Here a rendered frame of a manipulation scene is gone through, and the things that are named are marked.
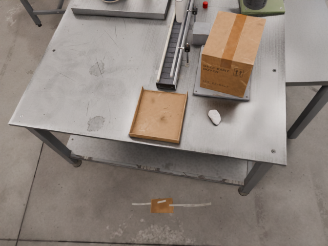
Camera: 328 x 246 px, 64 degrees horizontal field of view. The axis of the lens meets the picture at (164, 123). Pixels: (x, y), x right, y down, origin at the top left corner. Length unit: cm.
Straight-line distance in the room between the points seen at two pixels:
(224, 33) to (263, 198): 130
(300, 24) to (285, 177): 111
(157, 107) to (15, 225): 155
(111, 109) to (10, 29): 245
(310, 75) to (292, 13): 49
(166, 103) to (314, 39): 97
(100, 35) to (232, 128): 106
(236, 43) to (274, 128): 46
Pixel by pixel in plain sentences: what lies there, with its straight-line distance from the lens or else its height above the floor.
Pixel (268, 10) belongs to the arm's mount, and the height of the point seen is 85.
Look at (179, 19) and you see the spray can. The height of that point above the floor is 91.
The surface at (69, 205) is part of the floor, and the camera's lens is 231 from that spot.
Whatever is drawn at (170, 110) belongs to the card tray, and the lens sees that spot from 143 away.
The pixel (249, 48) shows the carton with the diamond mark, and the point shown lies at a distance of 132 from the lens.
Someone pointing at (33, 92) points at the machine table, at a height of 83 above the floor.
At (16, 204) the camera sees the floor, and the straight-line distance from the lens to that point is 253.
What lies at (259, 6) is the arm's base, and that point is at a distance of 193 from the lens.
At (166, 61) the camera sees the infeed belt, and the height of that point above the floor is 88.
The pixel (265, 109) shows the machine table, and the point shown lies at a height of 83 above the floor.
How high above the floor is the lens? 207
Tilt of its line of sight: 62 degrees down
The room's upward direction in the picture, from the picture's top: 11 degrees counter-clockwise
